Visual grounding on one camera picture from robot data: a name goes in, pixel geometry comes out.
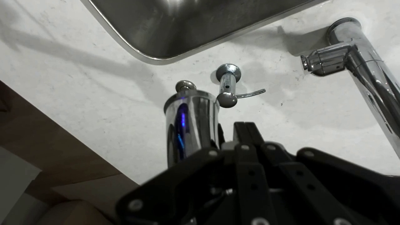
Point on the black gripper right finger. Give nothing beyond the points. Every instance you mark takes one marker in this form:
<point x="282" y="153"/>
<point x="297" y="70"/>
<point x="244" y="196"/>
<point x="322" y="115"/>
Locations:
<point x="316" y="182"/>

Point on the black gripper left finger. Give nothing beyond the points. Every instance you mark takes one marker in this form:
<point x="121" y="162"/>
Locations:
<point x="179" y="187"/>

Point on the chrome gooseneck kitchen faucet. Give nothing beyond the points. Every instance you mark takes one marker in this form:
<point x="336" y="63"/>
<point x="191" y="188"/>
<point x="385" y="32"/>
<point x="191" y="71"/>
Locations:
<point x="194" y="125"/>

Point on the chrome soap dispenser pump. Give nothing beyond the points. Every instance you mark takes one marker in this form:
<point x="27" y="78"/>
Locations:
<point x="227" y="85"/>

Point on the stainless steel sink basin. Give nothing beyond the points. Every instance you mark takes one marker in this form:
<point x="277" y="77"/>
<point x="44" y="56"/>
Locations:
<point x="187" y="25"/>

